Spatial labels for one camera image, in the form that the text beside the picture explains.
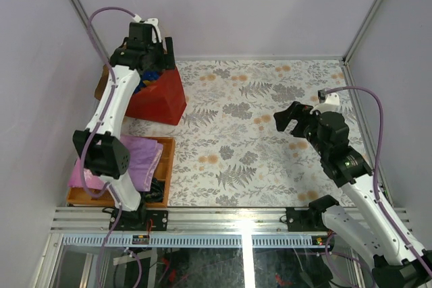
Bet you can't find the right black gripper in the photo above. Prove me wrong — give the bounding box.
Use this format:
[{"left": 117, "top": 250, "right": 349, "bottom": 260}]
[{"left": 273, "top": 101, "right": 329, "bottom": 157}]

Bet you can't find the blue Doritos chip bag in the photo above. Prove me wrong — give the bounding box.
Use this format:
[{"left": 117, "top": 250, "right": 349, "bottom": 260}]
[{"left": 133, "top": 71, "right": 160, "bottom": 94}]

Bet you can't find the red paper bag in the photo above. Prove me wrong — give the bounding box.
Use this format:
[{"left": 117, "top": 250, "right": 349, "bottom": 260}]
[{"left": 88, "top": 65, "right": 186, "bottom": 129}]

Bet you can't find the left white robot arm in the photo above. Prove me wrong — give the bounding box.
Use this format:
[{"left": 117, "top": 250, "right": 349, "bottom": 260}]
[{"left": 73, "top": 18, "right": 175, "bottom": 231}]

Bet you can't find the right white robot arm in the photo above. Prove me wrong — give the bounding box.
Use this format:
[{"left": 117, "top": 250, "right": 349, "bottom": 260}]
[{"left": 273, "top": 101, "right": 431, "bottom": 287}]

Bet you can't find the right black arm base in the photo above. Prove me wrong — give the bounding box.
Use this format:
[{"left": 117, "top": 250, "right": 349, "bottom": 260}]
[{"left": 286, "top": 195, "right": 339, "bottom": 233}]

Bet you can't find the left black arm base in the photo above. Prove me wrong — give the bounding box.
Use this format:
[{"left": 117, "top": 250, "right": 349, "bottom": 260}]
[{"left": 114, "top": 206, "right": 169, "bottom": 232}]

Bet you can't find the floral table mat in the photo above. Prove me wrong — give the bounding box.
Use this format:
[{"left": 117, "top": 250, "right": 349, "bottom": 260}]
[{"left": 121, "top": 59, "right": 352, "bottom": 207}]

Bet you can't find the purple plastic package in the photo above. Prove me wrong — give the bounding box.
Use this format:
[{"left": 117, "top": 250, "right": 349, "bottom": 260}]
[{"left": 67, "top": 135, "right": 163, "bottom": 192}]

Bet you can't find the dark floral cloth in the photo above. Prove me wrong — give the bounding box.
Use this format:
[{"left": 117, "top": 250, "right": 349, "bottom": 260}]
[{"left": 142, "top": 177, "right": 165, "bottom": 203}]

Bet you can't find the orange wooden tray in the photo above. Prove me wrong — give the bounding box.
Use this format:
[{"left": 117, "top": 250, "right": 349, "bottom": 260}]
[{"left": 67, "top": 137, "right": 176, "bottom": 208}]

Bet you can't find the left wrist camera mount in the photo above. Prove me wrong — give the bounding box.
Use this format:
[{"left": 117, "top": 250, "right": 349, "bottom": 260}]
[{"left": 133, "top": 14, "right": 162, "bottom": 44}]

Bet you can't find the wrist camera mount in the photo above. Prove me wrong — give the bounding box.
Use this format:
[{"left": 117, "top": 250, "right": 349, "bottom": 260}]
[
  {"left": 133, "top": 14, "right": 162, "bottom": 44},
  {"left": 310, "top": 90, "right": 340, "bottom": 115}
]

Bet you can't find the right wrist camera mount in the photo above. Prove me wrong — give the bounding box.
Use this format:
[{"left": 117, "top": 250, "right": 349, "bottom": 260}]
[{"left": 310, "top": 90, "right": 340, "bottom": 115}]

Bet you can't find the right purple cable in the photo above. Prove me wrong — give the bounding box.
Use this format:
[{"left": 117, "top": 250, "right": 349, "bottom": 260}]
[{"left": 324, "top": 86, "right": 432, "bottom": 279}]

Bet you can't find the purple cable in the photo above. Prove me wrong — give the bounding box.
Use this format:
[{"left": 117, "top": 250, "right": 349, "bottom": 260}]
[
  {"left": 324, "top": 86, "right": 432, "bottom": 279},
  {"left": 77, "top": 7, "right": 142, "bottom": 288}
]

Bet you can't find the aluminium front rail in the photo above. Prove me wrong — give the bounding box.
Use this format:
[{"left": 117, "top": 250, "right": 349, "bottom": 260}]
[{"left": 50, "top": 206, "right": 413, "bottom": 234}]

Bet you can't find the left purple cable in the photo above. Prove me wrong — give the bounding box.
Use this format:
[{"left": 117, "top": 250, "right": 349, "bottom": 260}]
[{"left": 77, "top": 7, "right": 142, "bottom": 288}]

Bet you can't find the blue white cable duct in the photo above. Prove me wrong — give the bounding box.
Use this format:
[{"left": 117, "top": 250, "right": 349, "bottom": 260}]
[{"left": 62, "top": 233, "right": 330, "bottom": 248}]

